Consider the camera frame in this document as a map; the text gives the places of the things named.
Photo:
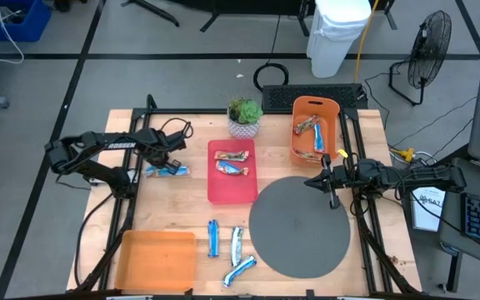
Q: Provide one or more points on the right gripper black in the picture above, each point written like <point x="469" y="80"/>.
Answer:
<point x="346" y="177"/>

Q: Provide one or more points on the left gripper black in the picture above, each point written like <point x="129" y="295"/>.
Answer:
<point x="161" y="143"/>

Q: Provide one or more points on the red and green granola bar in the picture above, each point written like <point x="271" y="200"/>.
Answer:
<point x="306" y="154"/>

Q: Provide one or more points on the blue and red granola bar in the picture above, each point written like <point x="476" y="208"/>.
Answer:
<point x="319" y="139"/>
<point x="306" y="124"/>

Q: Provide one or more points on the brown and green granola bar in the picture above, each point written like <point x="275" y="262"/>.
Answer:
<point x="231" y="156"/>

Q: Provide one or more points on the plain blue granola bar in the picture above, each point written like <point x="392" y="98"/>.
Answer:
<point x="213" y="239"/>

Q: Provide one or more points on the blue Quaker Chewy granola bar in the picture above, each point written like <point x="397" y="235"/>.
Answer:
<point x="240" y="270"/>

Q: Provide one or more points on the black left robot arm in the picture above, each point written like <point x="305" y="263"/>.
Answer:
<point x="98" y="143"/>

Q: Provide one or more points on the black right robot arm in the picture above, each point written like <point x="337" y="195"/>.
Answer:
<point x="423" y="177"/>

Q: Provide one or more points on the silver white granola bar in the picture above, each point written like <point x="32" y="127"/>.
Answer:
<point x="236" y="246"/>

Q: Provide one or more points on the grey round woven placemat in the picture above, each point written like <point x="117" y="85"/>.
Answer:
<point x="298" y="233"/>

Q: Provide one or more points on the red plastic tray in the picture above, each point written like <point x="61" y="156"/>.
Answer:
<point x="231" y="191"/>

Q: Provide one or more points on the succulent in white patterned pot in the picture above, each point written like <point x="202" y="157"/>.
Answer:
<point x="246" y="112"/>

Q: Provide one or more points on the orange shallow plastic tray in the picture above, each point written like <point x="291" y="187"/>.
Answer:
<point x="156" y="258"/>

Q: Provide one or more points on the black vented box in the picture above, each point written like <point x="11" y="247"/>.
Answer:
<point x="281" y="96"/>

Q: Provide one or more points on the white printed sheet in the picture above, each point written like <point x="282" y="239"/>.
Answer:
<point x="429" y="212"/>

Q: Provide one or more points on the white trash bin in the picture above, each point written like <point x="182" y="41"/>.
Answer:
<point x="336" y="41"/>

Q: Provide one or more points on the black floor fan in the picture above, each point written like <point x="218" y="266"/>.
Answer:
<point x="429" y="54"/>

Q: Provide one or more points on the large blue bin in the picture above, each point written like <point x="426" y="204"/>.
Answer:
<point x="27" y="29"/>

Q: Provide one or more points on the black aluminium table frame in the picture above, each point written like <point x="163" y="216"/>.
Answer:
<point x="206" y="111"/>

